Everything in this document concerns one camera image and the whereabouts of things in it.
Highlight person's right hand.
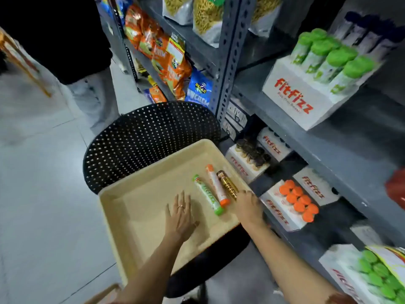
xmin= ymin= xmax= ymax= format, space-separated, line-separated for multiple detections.
xmin=234 ymin=190 xmax=265 ymax=229

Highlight person's left hand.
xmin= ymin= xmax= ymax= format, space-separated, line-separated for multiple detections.
xmin=165 ymin=191 xmax=200 ymax=243

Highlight person's right forearm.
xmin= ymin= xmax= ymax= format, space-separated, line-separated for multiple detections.
xmin=245 ymin=221 xmax=340 ymax=304

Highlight person's left forearm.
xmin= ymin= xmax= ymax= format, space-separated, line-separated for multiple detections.
xmin=111 ymin=233 xmax=185 ymax=304

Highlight gold brown tablet tube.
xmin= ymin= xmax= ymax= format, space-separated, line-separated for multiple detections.
xmin=216 ymin=170 xmax=240 ymax=201

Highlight green cap tablet tube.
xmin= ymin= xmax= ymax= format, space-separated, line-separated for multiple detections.
xmin=193 ymin=174 xmax=225 ymax=216

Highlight beige plastic tray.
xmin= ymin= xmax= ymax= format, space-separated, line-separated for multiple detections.
xmin=98 ymin=139 xmax=254 ymax=287

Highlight white box of brown tubes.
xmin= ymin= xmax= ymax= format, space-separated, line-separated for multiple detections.
xmin=225 ymin=143 xmax=271 ymax=184

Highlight orange cap tablet tube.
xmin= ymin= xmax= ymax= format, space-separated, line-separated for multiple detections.
xmin=205 ymin=164 xmax=231 ymax=208

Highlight white box of orange tubes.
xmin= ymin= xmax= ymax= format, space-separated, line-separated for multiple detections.
xmin=259 ymin=179 xmax=320 ymax=233

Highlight cluster of brown cap tubes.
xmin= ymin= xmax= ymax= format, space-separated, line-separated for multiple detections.
xmin=235 ymin=138 xmax=271 ymax=168

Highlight cluster of orange cap tubes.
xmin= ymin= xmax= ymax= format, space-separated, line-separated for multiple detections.
xmin=279 ymin=179 xmax=320 ymax=223

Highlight black perforated chair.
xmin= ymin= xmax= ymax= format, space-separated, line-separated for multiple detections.
xmin=82 ymin=101 xmax=251 ymax=299

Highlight white shelf price labels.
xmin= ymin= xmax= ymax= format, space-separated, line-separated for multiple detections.
xmin=222 ymin=97 xmax=248 ymax=141

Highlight grey metal shelf rack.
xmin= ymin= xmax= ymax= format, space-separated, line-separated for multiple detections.
xmin=95 ymin=0 xmax=405 ymax=292

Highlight small orange snack packet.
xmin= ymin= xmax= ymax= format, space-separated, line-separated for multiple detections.
xmin=143 ymin=76 xmax=167 ymax=104

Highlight large white display box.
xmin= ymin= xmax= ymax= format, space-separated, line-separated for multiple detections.
xmin=262 ymin=55 xmax=382 ymax=131

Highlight blue snack packet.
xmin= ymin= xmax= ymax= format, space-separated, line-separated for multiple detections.
xmin=184 ymin=68 xmax=213 ymax=108

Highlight white box of green tubes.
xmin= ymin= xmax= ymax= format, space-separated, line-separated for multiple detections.
xmin=319 ymin=244 xmax=405 ymax=304

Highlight red packet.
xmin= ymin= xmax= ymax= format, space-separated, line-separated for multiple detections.
xmin=385 ymin=168 xmax=405 ymax=210

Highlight row of orange snack packets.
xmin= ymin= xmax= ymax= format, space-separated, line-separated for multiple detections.
xmin=124 ymin=4 xmax=192 ymax=101

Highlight cluster of green cap tubes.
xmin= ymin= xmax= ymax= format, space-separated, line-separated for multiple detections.
xmin=357 ymin=249 xmax=405 ymax=304

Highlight clear bag of yellow snacks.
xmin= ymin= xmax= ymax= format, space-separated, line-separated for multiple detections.
xmin=193 ymin=0 xmax=227 ymax=48
xmin=162 ymin=0 xmax=194 ymax=26
xmin=249 ymin=0 xmax=283 ymax=38

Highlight orange wooden rack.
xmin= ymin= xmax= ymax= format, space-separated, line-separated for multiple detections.
xmin=0 ymin=27 xmax=53 ymax=98

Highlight wooden frame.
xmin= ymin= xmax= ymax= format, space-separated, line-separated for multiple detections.
xmin=84 ymin=283 xmax=123 ymax=304

